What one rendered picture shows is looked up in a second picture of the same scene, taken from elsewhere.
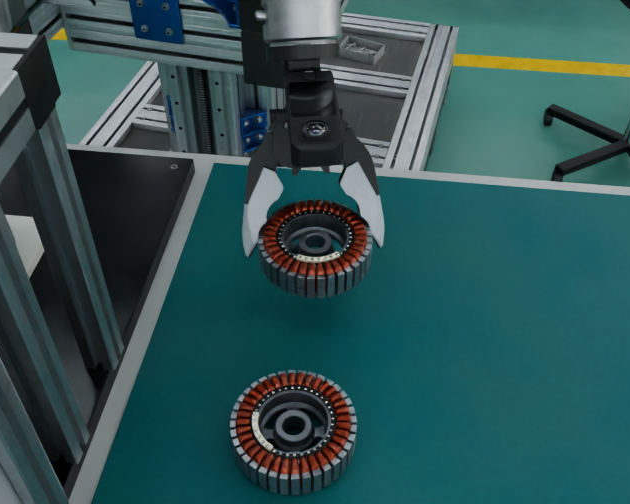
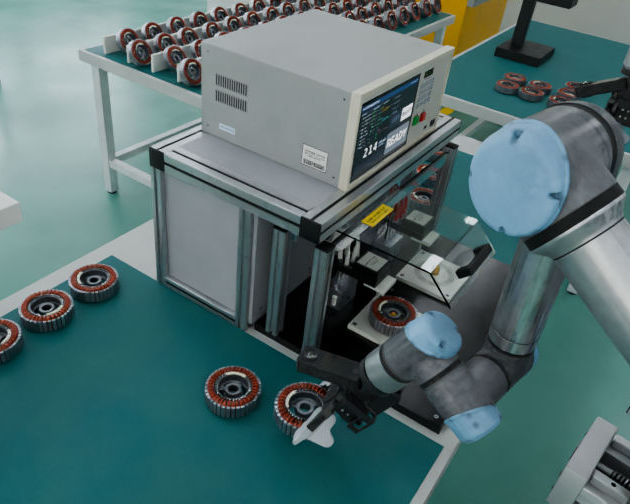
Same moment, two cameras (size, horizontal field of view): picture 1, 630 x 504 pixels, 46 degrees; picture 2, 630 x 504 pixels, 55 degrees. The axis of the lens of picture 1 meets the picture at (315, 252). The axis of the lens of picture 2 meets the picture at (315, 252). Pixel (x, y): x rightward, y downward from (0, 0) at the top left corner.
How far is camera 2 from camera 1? 1.11 m
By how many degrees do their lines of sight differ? 79
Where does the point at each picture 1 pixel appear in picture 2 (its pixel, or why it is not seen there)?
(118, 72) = not seen: outside the picture
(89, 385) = (298, 342)
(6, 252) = (279, 248)
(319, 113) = (323, 362)
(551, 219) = not seen: outside the picture
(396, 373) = (238, 449)
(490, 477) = (163, 452)
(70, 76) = not seen: outside the picture
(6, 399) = (244, 258)
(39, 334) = (276, 280)
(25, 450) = (244, 280)
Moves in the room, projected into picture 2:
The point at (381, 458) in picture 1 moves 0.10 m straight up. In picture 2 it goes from (202, 420) to (202, 386)
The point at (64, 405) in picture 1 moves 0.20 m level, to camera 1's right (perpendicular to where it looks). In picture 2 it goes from (274, 313) to (223, 370)
